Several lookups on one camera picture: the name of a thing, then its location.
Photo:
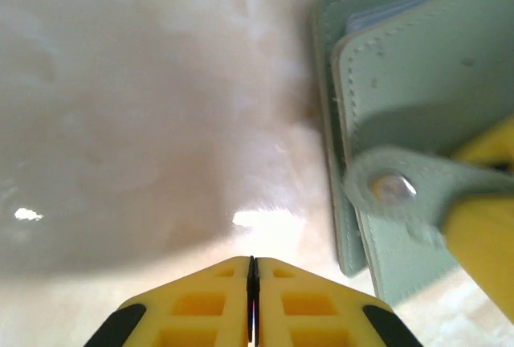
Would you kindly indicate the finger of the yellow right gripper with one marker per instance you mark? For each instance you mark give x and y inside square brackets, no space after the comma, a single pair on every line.
[496,146]
[486,242]

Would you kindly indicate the mint green card holder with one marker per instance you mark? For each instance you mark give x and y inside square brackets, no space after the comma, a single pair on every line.
[401,82]

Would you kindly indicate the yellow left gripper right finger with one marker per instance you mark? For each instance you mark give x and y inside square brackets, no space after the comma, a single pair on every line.
[313,311]

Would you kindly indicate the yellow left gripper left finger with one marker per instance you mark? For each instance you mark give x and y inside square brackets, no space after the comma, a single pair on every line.
[201,311]

